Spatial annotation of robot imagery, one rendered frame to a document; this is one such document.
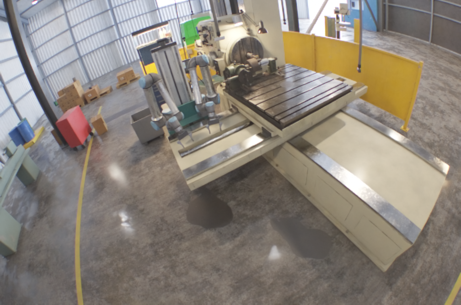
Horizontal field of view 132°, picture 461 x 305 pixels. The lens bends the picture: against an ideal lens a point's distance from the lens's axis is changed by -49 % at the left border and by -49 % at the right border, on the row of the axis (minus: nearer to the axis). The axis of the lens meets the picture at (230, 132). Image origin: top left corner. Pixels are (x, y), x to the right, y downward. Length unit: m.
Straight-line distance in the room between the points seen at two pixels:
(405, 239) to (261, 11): 3.28
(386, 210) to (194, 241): 1.96
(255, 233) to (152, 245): 1.23
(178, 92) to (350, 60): 3.22
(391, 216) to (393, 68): 2.60
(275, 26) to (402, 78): 2.33
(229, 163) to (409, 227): 1.79
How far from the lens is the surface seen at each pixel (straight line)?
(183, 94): 2.81
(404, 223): 1.92
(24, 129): 10.22
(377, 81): 4.02
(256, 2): 3.19
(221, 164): 1.97
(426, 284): 2.63
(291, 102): 2.19
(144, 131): 3.95
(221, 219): 2.42
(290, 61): 5.46
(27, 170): 6.35
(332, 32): 8.27
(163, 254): 2.48
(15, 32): 6.72
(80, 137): 5.50
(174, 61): 2.68
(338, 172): 2.00
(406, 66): 3.72
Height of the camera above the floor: 2.07
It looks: 36 degrees down
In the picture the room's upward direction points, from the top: 13 degrees counter-clockwise
